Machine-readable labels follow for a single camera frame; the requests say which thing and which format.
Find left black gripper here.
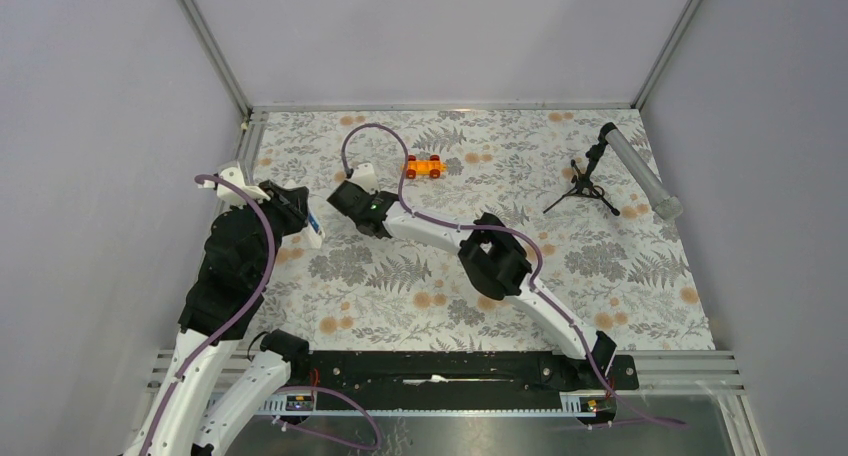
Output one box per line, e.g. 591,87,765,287
237,179,310,285

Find white remote control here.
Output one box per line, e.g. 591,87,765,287
302,210,325,249

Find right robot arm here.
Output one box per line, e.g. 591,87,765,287
327,181,617,388

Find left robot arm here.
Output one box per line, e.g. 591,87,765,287
126,175,309,455

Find orange toy car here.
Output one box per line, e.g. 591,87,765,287
404,154,447,179

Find floral table mat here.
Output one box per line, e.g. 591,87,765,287
247,109,714,351

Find black tripod mic stand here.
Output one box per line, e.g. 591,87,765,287
543,137,620,216

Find silver microphone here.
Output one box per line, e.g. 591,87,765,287
599,122,683,221

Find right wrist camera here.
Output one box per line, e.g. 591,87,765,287
347,163,380,194

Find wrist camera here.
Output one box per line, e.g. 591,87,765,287
214,160,270,207
347,163,380,194

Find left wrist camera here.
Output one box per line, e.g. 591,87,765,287
214,160,270,207

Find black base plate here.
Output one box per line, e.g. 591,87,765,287
287,351,640,405

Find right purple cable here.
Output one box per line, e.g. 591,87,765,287
341,122,687,431

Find grey slotted cable duct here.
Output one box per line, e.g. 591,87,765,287
255,392,598,420

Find aluminium frame rails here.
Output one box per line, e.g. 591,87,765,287
135,0,770,456

